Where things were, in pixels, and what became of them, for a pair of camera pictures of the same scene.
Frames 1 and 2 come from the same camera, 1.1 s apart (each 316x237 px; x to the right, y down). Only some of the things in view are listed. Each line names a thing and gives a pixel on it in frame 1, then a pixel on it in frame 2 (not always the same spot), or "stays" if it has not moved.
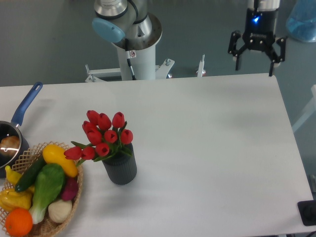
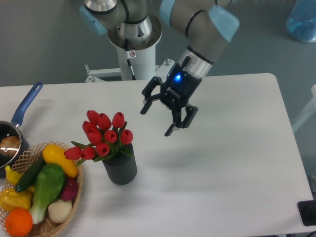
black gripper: [259, 35] -> [179, 86]
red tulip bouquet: [101, 138] stays
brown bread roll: [9, 145] stays
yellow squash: [56, 154] stays
